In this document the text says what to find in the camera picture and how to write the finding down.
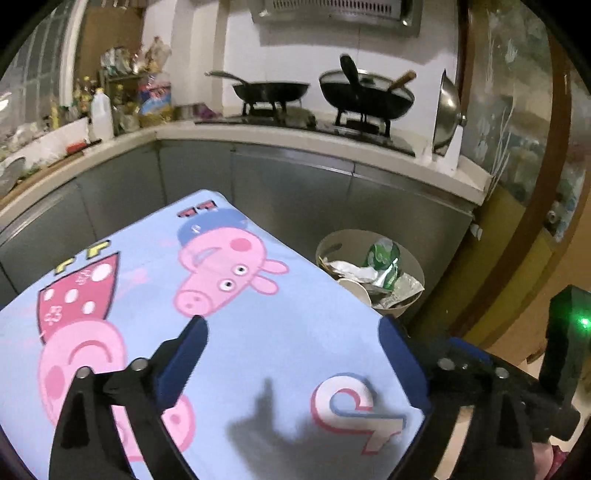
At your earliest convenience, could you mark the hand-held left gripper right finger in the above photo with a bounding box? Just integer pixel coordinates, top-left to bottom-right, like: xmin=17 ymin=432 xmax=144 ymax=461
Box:
xmin=378 ymin=315 xmax=536 ymax=480

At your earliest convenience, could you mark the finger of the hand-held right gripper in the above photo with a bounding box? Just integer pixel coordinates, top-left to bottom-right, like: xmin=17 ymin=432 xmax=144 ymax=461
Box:
xmin=450 ymin=337 xmax=581 ymax=439

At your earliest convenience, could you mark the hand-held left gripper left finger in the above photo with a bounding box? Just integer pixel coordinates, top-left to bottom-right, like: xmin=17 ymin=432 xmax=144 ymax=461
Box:
xmin=48 ymin=315 xmax=209 ymax=480

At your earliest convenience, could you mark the paper cup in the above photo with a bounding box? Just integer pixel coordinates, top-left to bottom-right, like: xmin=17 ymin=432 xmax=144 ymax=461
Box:
xmin=337 ymin=276 xmax=372 ymax=308

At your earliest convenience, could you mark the silver foil wrapper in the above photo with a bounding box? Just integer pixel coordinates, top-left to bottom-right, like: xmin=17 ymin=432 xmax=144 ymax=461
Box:
xmin=321 ymin=259 xmax=377 ymax=287

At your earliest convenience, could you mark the green metal can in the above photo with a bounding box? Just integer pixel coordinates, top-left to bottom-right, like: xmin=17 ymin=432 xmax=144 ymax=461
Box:
xmin=365 ymin=239 xmax=402 ymax=289

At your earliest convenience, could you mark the beige round trash bin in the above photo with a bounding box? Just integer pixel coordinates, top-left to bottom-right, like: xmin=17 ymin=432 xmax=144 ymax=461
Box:
xmin=315 ymin=229 xmax=426 ymax=319

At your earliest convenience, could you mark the cartoon pig printed blanket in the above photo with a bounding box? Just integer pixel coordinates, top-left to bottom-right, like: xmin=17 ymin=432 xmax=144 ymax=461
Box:
xmin=0 ymin=188 xmax=426 ymax=480

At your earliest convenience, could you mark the white lid holder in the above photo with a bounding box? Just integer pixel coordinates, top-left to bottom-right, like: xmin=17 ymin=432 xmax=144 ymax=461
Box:
xmin=431 ymin=129 xmax=462 ymax=174

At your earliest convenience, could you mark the kitchen counter with grey cabinets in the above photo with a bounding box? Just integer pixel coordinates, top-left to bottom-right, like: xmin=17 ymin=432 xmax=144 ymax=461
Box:
xmin=0 ymin=117 xmax=492 ymax=305

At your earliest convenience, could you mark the steel wok lid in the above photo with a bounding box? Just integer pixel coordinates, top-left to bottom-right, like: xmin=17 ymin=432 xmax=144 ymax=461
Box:
xmin=431 ymin=69 xmax=467 ymax=155

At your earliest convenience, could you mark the wooden framed glass door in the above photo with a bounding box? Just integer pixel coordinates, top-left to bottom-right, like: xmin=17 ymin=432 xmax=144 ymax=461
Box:
xmin=459 ymin=0 xmax=591 ymax=352

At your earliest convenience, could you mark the white plastic bottle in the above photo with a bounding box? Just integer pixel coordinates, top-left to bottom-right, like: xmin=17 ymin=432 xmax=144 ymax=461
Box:
xmin=90 ymin=88 xmax=115 ymax=141

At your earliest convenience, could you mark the black gas stove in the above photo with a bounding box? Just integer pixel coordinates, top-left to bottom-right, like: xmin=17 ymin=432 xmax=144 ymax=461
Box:
xmin=196 ymin=99 xmax=416 ymax=155

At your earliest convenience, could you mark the black wok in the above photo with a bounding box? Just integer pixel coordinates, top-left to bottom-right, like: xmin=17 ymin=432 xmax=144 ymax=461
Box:
xmin=320 ymin=54 xmax=416 ymax=120

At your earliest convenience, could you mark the blue and pink packet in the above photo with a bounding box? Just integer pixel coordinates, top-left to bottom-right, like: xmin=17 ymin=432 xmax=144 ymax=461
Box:
xmin=139 ymin=74 xmax=174 ymax=116

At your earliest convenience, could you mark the group of oil bottles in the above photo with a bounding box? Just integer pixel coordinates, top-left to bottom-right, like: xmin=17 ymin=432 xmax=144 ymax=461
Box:
xmin=50 ymin=76 xmax=93 ymax=129

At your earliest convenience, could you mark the black frying pan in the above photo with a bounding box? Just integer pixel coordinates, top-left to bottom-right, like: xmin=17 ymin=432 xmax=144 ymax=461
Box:
xmin=205 ymin=70 xmax=311 ymax=104

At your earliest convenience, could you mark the cluttered seasoning rack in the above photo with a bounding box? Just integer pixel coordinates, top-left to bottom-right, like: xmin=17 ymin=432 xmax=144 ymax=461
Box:
xmin=99 ymin=37 xmax=174 ymax=127

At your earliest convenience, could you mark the barred kitchen window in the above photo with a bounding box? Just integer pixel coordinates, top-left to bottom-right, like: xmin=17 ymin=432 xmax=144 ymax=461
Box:
xmin=0 ymin=0 xmax=88 ymax=153

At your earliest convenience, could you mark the steel range hood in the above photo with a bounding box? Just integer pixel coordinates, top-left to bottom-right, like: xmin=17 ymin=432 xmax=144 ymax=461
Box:
xmin=249 ymin=0 xmax=423 ymax=38

